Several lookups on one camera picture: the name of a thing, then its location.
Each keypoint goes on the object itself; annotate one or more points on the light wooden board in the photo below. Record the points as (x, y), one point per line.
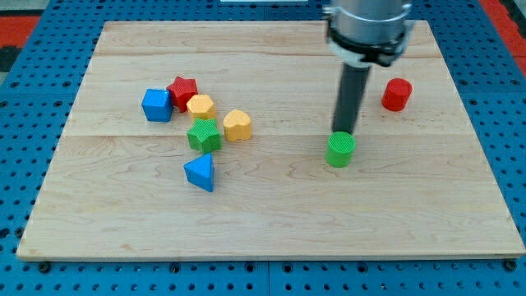
(418, 186)

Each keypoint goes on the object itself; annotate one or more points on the red star block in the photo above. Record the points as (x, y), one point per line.
(181, 91)

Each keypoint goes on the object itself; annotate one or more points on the blue triangle block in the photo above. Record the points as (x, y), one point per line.
(201, 172)

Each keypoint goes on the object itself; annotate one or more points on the red cylinder block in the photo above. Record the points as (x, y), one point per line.
(396, 95)

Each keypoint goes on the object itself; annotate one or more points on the green star block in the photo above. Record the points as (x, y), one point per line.
(204, 136)

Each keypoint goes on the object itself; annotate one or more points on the blue cube block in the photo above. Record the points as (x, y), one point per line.
(157, 105)

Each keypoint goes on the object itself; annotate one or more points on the green cylinder block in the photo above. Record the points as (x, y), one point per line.
(340, 148)

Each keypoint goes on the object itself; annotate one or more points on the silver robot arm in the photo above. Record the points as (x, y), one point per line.
(367, 32)

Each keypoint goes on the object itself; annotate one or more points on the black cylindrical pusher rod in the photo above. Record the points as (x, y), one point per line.
(352, 85)

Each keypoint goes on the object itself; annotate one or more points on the yellow hexagon block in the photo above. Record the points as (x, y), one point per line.
(202, 107)

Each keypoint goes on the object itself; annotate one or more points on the yellow heart block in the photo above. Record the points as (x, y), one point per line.
(237, 126)

